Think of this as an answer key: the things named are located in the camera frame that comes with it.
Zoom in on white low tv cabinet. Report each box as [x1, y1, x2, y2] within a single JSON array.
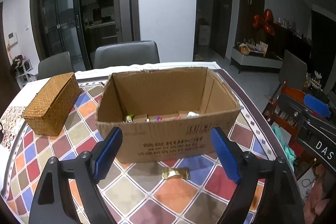
[[230, 43, 282, 73]]

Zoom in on gold foil snack packet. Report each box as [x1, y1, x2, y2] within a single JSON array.
[[162, 167, 190, 180]]

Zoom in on pink snack packet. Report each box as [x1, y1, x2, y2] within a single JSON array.
[[155, 116, 163, 121]]

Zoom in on white wall intercom panel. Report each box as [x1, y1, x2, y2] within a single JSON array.
[[8, 32, 18, 47]]

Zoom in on dark chocolate bar wrapper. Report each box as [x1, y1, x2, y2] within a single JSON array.
[[186, 111, 200, 118]]

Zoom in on grey dining chair left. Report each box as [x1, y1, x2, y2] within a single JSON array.
[[37, 51, 74, 80]]

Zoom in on woven wicker box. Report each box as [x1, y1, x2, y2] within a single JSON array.
[[23, 72, 81, 136]]

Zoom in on brown cardboard box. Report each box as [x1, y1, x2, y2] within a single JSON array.
[[96, 67, 240, 163]]

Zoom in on glass sliding door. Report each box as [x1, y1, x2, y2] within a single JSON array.
[[30, 0, 92, 71]]

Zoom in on red heart balloons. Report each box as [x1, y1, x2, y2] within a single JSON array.
[[252, 9, 275, 36]]

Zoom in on green snack packet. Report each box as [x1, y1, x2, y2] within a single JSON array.
[[125, 114, 135, 123]]

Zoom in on orange wooden chair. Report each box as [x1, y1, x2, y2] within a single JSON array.
[[262, 80, 316, 169]]

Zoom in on white shelf with clutter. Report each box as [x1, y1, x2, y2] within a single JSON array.
[[10, 55, 38, 89]]

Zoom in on person's right hand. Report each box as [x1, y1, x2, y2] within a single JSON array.
[[303, 164, 335, 223]]

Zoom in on colourful diamond-pattern tablecloth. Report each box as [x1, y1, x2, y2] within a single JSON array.
[[1, 63, 284, 223]]

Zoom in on grey chair right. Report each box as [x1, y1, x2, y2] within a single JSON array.
[[278, 50, 307, 90]]

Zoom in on grey dining chair centre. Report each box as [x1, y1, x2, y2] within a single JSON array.
[[93, 41, 160, 69]]

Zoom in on grey dining chair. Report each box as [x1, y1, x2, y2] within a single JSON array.
[[37, 51, 74, 80], [93, 41, 160, 69]]

